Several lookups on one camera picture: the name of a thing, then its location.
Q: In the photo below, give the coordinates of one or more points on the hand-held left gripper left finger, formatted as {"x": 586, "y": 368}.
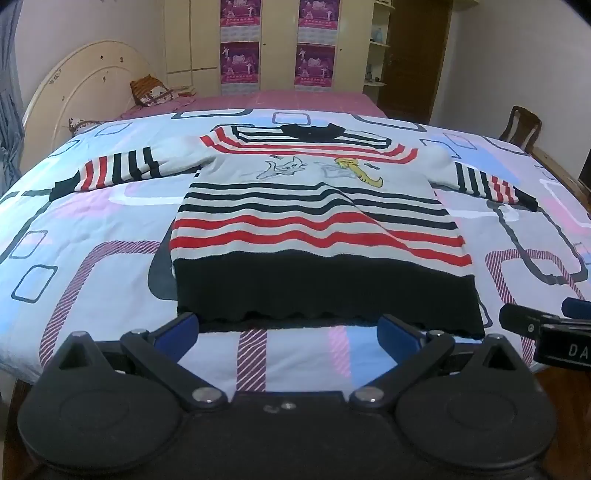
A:
{"x": 178, "y": 331}

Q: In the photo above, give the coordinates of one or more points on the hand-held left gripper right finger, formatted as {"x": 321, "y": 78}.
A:
{"x": 392, "y": 333}

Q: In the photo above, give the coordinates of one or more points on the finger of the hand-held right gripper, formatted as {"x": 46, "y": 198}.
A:
{"x": 524, "y": 318}
{"x": 577, "y": 308}

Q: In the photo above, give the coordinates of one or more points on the striped knit sweater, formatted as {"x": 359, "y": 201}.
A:
{"x": 318, "y": 221}

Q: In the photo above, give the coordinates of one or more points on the wooden furniture edge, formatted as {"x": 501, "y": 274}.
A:
{"x": 563, "y": 173}

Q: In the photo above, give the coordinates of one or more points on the printed quilt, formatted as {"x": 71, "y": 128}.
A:
{"x": 78, "y": 221}

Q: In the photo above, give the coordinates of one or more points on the wooden chair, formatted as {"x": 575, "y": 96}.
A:
{"x": 519, "y": 127}

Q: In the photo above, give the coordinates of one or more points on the orange printed pillow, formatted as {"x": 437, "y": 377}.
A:
{"x": 154, "y": 90}

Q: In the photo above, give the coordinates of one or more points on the pink bed sheet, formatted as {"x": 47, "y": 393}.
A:
{"x": 277, "y": 99}

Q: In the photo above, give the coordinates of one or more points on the cream bed headboard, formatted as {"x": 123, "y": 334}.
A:
{"x": 78, "y": 87}

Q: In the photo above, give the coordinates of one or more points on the cream shelf unit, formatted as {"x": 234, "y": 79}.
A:
{"x": 376, "y": 60}

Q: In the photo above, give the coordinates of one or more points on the brown wooden door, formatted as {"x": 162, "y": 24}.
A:
{"x": 415, "y": 60}

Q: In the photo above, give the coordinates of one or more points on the grey curtain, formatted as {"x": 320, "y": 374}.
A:
{"x": 8, "y": 106}

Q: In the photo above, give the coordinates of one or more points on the small blue ornament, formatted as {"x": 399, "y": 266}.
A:
{"x": 377, "y": 35}

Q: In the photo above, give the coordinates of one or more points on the cream wardrobe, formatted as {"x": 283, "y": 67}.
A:
{"x": 277, "y": 46}

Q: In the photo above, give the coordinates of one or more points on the purple wall poster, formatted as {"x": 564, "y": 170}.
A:
{"x": 240, "y": 16}
{"x": 240, "y": 64}
{"x": 316, "y": 64}
{"x": 318, "y": 18}

